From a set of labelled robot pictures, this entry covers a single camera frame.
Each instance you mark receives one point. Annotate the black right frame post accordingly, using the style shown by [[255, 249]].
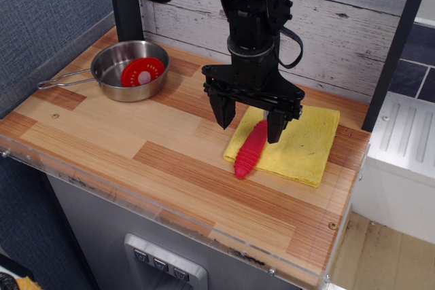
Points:
[[404, 27]]

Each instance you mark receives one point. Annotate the red handled metal fork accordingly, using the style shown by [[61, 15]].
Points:
[[249, 153]]

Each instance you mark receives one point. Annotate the black left frame post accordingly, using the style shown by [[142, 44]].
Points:
[[128, 20]]

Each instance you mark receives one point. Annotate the red perforated plastic disc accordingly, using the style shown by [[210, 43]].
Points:
[[142, 71]]

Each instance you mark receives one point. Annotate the yellow object at corner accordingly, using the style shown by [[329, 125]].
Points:
[[27, 284]]

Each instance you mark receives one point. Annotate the white ribbed appliance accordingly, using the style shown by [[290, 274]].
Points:
[[396, 181]]

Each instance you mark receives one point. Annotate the grey dispenser button panel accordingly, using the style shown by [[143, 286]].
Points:
[[154, 267]]

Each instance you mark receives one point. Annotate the silver toy fridge cabinet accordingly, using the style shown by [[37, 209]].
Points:
[[190, 240]]

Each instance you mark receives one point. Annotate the yellow folded cloth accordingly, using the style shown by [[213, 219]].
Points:
[[302, 151]]

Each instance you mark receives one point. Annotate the black frame post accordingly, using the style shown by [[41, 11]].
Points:
[[128, 20], [404, 27]]

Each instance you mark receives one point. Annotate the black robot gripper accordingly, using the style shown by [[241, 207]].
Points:
[[255, 81]]

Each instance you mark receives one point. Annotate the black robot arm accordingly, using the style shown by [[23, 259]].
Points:
[[256, 25]]

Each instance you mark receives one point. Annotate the steel pan with handle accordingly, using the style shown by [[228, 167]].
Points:
[[106, 69]]

